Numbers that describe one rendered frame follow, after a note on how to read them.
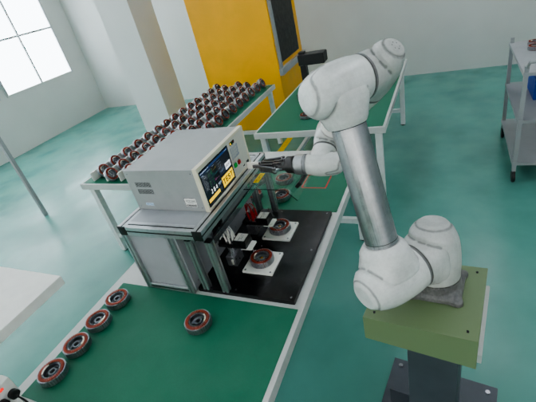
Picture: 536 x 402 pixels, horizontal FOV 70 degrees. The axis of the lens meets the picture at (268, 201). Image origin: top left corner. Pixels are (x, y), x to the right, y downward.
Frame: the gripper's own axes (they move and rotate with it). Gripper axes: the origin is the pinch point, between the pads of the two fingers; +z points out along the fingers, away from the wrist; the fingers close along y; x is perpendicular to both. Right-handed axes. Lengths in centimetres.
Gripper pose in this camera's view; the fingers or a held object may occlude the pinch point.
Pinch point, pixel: (254, 165)
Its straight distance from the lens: 175.5
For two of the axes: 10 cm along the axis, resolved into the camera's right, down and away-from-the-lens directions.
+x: -2.2, -8.3, -5.1
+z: -9.0, -0.2, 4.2
